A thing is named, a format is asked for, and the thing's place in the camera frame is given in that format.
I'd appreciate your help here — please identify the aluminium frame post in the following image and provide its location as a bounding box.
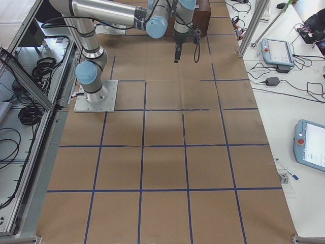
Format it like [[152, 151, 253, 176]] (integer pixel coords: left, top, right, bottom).
[[237, 0, 269, 58]]

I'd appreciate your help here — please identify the blue white pen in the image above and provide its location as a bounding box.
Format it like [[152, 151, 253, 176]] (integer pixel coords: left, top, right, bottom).
[[276, 158, 299, 180]]

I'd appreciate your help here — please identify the dark wooden drawer cabinet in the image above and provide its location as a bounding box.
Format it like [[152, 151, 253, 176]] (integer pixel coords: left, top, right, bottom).
[[165, 0, 211, 38]]

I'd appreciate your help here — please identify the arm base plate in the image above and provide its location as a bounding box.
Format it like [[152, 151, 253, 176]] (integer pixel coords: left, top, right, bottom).
[[74, 80, 118, 112]]

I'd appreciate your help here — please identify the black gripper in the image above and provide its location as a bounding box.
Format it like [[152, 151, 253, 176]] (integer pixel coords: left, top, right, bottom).
[[173, 22, 201, 63]]

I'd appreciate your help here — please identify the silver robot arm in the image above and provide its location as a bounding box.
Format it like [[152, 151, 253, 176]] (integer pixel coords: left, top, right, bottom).
[[50, 1, 201, 104]]

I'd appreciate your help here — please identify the blue teach pendant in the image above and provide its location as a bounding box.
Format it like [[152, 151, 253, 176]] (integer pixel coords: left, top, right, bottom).
[[261, 38, 295, 67], [294, 119, 324, 172]]

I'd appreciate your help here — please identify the black power adapter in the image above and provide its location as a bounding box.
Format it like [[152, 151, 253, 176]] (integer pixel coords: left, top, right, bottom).
[[265, 77, 280, 86]]

